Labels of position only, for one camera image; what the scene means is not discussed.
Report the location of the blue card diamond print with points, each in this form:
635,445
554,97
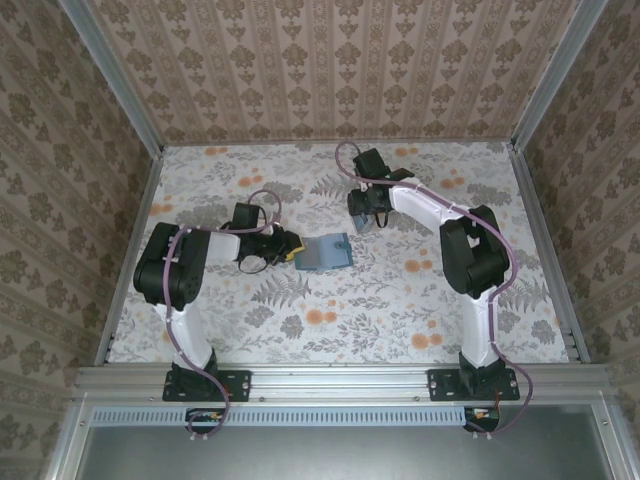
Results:
363,227

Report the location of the blue card holder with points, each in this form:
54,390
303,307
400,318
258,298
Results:
320,255

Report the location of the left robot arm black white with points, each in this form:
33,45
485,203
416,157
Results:
190,340

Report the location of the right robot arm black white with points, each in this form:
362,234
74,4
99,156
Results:
480,335

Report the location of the floral table cover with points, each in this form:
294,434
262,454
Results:
320,340

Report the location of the grey metal panel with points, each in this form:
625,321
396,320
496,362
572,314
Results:
340,455

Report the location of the aluminium side rail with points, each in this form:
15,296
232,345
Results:
132,250
540,225

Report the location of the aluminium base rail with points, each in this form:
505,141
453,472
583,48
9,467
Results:
340,380

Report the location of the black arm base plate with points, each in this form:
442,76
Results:
442,385
235,385

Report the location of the aluminium frame post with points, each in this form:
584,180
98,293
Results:
115,80
555,80

